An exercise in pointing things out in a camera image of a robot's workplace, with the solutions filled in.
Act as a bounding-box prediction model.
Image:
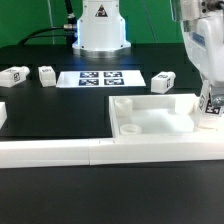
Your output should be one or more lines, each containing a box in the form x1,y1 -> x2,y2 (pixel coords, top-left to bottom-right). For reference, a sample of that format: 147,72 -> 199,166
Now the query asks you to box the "white sheet with tag markers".
56,70 -> 145,88

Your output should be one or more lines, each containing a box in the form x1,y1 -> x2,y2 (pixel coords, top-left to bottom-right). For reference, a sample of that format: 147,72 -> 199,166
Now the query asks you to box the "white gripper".
182,15 -> 224,107

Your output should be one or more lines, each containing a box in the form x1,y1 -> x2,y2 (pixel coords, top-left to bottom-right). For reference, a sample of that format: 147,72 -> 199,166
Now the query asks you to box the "white front fence bar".
0,135 -> 224,168

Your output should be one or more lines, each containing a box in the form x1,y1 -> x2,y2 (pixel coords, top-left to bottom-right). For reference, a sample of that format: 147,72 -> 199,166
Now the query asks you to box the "black cable at base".
17,0 -> 78,46

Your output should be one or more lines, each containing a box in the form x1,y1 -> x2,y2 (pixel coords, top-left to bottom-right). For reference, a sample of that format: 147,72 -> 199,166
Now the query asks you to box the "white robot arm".
170,0 -> 224,107

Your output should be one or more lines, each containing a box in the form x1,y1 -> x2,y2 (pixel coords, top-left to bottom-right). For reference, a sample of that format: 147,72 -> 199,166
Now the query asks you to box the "white square tabletop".
109,94 -> 224,141

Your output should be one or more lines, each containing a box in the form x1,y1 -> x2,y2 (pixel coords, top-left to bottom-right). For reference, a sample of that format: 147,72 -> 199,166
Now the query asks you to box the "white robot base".
72,0 -> 131,58

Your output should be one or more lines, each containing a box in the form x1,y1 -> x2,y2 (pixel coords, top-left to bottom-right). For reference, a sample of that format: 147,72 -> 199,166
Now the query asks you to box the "white fence bar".
0,135 -> 224,168
0,102 -> 7,129

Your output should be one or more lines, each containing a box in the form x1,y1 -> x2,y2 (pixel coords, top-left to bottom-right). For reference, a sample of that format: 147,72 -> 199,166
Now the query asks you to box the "white left fence bar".
0,102 -> 7,129

